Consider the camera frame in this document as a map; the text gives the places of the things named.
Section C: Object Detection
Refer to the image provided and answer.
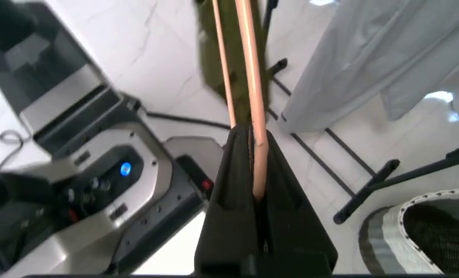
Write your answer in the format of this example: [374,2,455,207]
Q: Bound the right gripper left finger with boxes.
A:
[193,124,260,277]

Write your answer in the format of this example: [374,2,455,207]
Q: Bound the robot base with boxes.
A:
[0,0,226,276]

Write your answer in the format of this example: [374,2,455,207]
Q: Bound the pink clothes hanger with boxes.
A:
[211,0,270,202]

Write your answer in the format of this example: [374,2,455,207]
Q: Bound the black clothes rack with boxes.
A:
[261,0,459,226]

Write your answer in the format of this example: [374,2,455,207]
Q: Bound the black cable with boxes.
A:
[0,129,32,175]
[144,110,232,131]

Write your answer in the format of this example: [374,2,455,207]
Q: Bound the white laundry basket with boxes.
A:
[358,186,459,276]

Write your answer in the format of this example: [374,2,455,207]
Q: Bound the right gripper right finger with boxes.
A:
[257,129,338,277]

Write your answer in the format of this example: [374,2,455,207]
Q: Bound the green garment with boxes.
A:
[193,0,272,129]

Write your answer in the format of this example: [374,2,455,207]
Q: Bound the pale grey shorts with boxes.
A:
[278,0,459,134]

